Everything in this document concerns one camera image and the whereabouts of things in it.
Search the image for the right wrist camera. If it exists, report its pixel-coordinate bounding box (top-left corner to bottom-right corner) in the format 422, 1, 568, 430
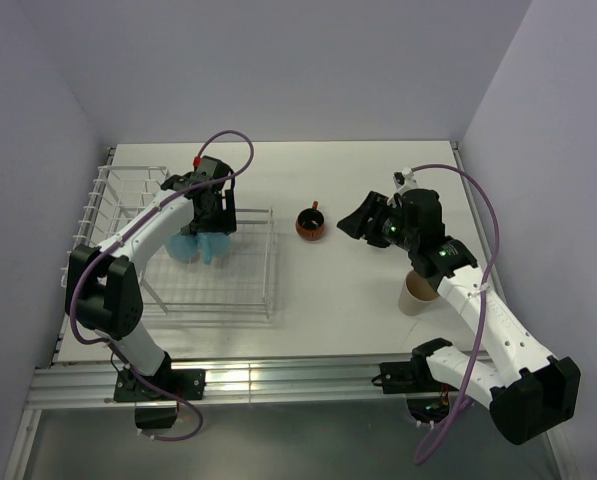
393, 167, 419, 197

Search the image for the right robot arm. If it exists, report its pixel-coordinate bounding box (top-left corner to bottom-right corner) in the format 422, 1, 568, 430
337, 189, 581, 445

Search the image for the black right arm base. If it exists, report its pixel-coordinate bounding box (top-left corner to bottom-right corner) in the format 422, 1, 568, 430
371, 338, 458, 426

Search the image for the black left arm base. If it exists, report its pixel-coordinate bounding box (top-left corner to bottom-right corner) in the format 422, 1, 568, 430
112, 355, 205, 434

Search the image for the light blue cream-lined mug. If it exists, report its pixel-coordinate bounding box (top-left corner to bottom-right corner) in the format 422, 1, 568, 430
197, 232, 231, 265

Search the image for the orange black mug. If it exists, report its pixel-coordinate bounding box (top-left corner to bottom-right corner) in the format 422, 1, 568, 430
295, 201, 325, 241

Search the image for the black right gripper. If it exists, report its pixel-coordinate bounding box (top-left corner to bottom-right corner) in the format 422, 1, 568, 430
336, 190, 418, 251

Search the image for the aluminium mounting rail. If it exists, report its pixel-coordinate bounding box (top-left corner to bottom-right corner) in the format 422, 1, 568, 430
24, 354, 410, 410

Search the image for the beige cup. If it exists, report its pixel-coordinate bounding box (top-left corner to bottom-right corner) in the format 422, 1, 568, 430
398, 270, 439, 316

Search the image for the tall light blue mug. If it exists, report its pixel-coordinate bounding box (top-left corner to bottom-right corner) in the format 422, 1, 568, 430
165, 232, 199, 263

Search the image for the white wire dish rack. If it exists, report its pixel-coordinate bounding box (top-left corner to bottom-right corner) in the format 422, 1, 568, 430
74, 166, 274, 322

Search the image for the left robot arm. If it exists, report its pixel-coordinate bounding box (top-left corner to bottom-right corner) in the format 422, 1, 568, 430
65, 156, 237, 399

